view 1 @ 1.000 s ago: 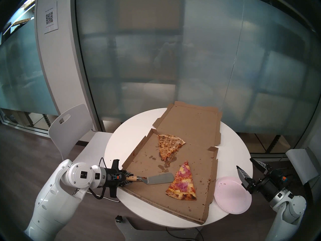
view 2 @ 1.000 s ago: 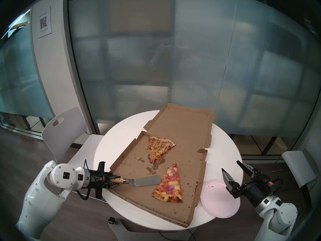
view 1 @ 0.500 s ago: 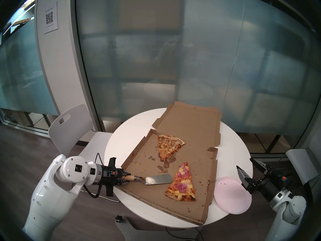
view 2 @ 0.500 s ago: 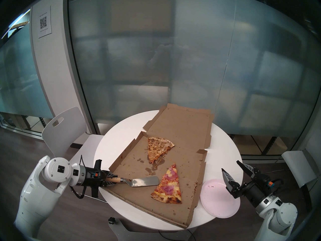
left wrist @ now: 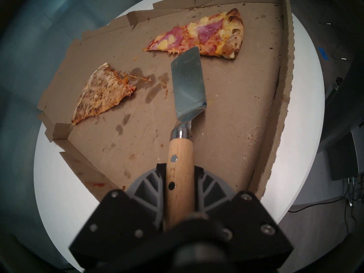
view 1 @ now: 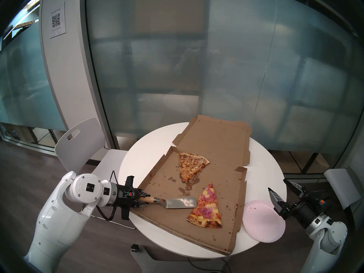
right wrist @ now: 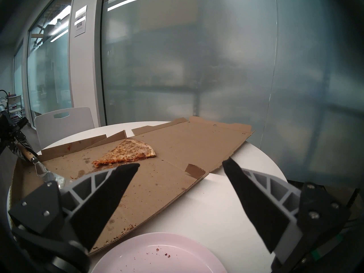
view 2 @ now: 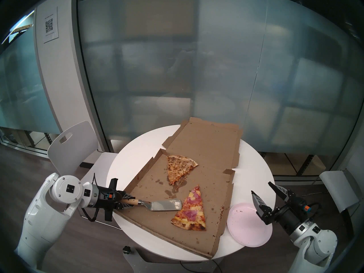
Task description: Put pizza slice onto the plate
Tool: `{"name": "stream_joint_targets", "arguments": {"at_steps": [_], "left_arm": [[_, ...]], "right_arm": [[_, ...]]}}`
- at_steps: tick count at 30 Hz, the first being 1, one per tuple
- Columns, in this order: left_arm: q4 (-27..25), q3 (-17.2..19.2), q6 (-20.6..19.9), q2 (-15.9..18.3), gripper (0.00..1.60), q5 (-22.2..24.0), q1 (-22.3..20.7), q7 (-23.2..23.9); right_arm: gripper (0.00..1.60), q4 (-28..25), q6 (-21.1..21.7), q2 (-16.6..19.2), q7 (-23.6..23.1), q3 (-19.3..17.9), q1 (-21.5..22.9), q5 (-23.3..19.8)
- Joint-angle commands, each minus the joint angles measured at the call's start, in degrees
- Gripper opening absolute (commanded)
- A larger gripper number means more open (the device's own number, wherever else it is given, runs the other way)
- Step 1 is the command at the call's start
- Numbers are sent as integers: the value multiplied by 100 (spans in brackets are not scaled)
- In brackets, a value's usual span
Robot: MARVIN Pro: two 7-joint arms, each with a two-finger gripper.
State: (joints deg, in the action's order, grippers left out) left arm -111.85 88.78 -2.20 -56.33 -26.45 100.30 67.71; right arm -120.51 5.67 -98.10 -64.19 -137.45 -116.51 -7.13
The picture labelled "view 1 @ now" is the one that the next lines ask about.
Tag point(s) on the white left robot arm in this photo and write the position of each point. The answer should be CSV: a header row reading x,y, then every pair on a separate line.
x,y
57,218

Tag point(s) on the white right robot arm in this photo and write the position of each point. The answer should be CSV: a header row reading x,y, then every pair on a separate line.
x,y
330,238

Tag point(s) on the black knob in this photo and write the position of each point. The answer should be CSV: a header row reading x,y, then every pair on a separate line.
x,y
134,248

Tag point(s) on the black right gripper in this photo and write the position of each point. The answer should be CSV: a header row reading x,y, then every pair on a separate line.
x,y
308,211

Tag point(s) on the open cardboard pizza box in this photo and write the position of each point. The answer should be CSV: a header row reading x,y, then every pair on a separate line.
x,y
216,138

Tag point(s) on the paper sign with QR code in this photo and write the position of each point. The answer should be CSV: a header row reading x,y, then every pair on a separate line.
x,y
57,20

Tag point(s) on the pink round plate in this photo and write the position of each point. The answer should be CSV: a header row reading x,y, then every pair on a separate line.
x,y
261,224

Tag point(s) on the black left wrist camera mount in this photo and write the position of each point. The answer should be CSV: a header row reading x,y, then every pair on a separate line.
x,y
125,214

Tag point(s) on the cheese pizza slice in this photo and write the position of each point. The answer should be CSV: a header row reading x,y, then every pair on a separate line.
x,y
190,164

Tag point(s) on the white plain chair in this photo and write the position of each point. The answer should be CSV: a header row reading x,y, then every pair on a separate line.
x,y
341,184

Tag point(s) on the grey base plate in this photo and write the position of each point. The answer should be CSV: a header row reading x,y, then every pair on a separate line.
x,y
165,265

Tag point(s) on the ham pineapple pizza slice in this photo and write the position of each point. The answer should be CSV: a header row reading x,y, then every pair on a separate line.
x,y
206,210

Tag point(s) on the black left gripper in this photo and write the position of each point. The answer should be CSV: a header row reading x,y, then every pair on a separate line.
x,y
128,195

